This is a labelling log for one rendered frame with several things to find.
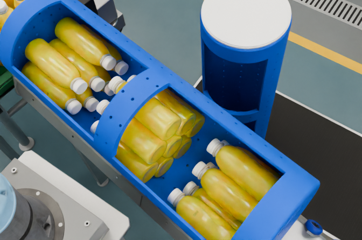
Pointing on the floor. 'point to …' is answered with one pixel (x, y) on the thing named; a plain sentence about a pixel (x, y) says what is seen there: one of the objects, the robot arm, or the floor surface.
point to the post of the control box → (8, 149)
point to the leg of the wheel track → (102, 180)
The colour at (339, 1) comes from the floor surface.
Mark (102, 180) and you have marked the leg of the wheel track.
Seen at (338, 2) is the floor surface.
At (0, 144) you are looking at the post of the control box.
